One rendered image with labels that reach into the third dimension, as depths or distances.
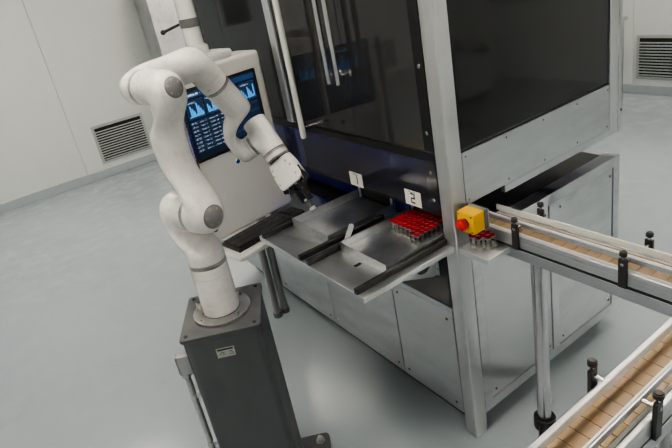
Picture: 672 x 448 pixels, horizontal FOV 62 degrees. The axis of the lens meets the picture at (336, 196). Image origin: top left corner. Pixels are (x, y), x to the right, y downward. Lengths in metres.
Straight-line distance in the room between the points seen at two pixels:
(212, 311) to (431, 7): 1.14
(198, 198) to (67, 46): 5.34
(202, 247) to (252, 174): 0.87
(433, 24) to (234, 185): 1.23
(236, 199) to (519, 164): 1.22
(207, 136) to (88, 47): 4.61
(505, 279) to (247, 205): 1.17
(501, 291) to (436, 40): 1.01
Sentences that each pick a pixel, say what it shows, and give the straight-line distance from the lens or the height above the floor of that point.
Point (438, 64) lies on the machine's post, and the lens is 1.74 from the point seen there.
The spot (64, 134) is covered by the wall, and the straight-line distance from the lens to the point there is 6.95.
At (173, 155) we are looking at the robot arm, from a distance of 1.65.
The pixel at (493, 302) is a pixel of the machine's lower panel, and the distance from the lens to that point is 2.22.
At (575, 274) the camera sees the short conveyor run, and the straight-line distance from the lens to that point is 1.83.
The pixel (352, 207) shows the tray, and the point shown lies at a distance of 2.36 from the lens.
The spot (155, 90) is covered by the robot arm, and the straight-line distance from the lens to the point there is 1.57.
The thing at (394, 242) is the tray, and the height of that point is 0.88.
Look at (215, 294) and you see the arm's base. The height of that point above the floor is 0.96.
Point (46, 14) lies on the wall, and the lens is 6.87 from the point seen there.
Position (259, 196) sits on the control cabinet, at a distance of 2.62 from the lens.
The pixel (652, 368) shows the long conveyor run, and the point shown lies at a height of 0.93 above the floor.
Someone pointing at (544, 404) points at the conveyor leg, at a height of 0.22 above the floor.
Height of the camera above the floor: 1.85
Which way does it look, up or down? 23 degrees down
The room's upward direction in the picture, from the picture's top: 11 degrees counter-clockwise
